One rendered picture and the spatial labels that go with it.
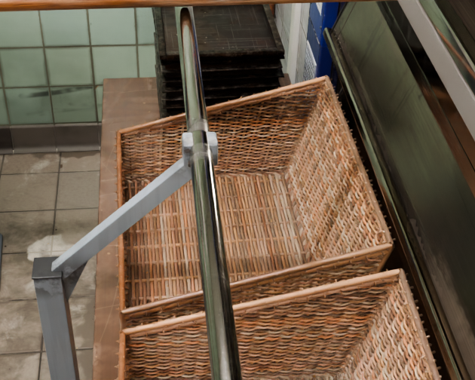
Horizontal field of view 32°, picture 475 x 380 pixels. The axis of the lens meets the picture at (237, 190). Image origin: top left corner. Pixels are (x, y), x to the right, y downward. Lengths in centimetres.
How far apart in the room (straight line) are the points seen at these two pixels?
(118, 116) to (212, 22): 36
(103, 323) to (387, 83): 70
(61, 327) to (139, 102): 105
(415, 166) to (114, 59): 168
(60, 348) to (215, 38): 91
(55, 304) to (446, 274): 57
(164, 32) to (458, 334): 111
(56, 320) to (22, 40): 169
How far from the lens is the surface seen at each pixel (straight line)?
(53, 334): 132
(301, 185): 188
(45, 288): 124
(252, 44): 196
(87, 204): 282
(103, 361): 159
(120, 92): 229
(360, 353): 150
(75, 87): 294
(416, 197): 134
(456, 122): 120
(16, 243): 272
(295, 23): 237
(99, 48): 286
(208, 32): 200
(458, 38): 80
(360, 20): 173
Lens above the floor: 181
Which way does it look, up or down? 39 degrees down
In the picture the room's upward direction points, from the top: 2 degrees clockwise
